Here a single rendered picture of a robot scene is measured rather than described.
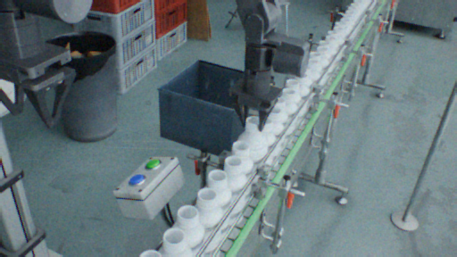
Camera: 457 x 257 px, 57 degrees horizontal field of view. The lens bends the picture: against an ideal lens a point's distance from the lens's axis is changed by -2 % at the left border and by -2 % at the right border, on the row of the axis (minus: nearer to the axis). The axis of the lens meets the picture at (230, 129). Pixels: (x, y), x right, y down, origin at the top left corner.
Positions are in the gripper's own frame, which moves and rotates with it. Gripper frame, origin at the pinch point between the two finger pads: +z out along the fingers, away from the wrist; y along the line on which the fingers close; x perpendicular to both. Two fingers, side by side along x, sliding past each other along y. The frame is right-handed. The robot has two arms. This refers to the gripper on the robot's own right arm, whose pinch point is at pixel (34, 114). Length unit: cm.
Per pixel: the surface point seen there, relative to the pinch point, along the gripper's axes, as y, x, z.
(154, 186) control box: 2.4, 22.8, 28.6
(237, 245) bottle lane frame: 21, 26, 40
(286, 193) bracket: 26, 38, 32
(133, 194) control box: 0.1, 18.6, 28.6
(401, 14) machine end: 24, 509, 117
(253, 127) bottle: 15.6, 42.6, 20.5
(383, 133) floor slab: 43, 260, 138
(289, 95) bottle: 16, 66, 23
